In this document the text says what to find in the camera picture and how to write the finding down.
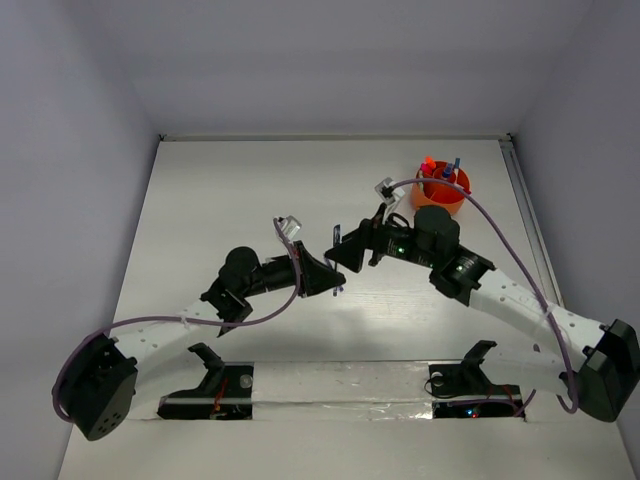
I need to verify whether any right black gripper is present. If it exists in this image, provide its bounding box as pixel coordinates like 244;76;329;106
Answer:
325;202;439;272

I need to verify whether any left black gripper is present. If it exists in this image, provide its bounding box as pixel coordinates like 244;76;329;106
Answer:
240;241;344;298

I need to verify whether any blue pen cap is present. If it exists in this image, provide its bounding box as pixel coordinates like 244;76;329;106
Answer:
333;224;342;246

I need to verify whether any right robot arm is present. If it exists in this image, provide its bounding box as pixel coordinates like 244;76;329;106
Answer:
325;206;639;422

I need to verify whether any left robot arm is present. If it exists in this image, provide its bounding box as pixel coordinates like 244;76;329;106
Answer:
52;241;346;441

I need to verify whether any orange round pen holder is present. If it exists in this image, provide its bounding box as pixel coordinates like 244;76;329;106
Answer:
410;160;471;215

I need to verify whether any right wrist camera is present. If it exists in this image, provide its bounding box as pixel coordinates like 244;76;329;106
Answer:
374;177;406;212

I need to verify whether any silver taped front rail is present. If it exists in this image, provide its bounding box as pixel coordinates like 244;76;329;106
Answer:
251;361;433;422

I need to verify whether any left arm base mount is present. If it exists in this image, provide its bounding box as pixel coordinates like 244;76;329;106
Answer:
157;343;254;421

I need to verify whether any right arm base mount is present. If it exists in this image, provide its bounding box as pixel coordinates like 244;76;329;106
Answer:
423;340;525;419

